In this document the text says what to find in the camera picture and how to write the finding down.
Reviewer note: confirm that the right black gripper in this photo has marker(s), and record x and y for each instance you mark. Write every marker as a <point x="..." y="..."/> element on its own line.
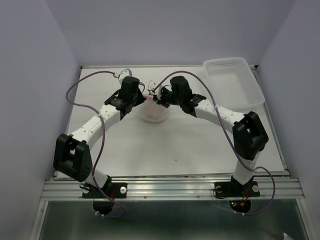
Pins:
<point x="158" y="97"/>

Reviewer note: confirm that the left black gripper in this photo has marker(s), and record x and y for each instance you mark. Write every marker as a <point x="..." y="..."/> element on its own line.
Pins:
<point x="140" y="99"/>

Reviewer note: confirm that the white mesh laundry bag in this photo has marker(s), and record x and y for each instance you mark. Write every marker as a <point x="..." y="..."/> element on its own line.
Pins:
<point x="151" y="111"/>

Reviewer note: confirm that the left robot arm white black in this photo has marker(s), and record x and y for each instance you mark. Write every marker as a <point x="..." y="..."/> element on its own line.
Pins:
<point x="72" y="155"/>

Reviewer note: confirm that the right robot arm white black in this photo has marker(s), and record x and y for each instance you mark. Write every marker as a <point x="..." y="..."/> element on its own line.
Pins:
<point x="244" y="132"/>

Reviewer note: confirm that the white plastic basket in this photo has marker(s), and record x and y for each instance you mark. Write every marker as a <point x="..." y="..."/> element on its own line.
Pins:
<point x="232" y="83"/>

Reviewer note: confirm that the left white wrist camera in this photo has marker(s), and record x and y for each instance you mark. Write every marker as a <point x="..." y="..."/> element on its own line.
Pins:
<point x="124" y="73"/>

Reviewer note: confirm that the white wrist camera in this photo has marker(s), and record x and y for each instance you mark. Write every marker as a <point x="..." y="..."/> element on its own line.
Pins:
<point x="124" y="73"/>
<point x="154" y="89"/>

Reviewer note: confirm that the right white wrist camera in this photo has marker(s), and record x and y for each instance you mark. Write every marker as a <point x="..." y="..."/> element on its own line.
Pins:
<point x="154" y="89"/>

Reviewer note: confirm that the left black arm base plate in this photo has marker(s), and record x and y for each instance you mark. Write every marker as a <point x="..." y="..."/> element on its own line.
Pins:
<point x="114" y="190"/>

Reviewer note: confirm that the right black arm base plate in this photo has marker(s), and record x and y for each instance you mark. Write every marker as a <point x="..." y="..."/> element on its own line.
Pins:
<point x="233" y="189"/>

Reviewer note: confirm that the aluminium frame rail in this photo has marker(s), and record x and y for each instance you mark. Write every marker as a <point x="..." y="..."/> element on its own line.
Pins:
<point x="178" y="188"/>

